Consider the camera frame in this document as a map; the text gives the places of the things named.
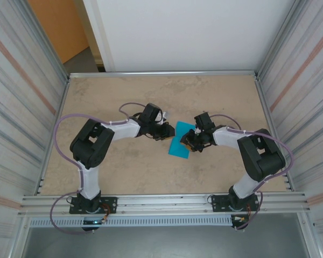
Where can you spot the teal cloth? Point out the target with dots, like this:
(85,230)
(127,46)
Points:
(179,150)

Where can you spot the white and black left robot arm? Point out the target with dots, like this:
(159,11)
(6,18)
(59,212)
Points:
(91,145)

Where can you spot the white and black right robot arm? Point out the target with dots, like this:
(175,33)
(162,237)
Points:
(261,158)

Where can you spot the small white plug connector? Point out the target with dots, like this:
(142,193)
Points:
(238,219)

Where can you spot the small circuit board green light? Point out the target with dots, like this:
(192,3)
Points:
(92,222)

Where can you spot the translucent ribbed side panel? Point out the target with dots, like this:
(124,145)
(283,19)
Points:
(312,107)
(10,107)

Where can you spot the orange wooden door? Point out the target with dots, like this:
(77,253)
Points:
(62,27)

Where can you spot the thin aluminium table edge rail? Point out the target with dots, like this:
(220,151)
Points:
(161,74)

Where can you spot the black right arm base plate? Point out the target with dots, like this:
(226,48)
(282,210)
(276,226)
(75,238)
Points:
(218,203)

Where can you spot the wide aluminium mounting rail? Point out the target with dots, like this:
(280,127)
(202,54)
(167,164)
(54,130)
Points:
(161,204)

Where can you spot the sloped aluminium table side rail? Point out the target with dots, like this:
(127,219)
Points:
(263,102)
(55,129)

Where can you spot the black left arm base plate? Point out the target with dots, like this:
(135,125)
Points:
(110,203)

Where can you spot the aluminium frame post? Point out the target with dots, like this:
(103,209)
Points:
(40,35)
(277,40)

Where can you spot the white door frame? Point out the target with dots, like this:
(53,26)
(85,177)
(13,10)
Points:
(96,21)

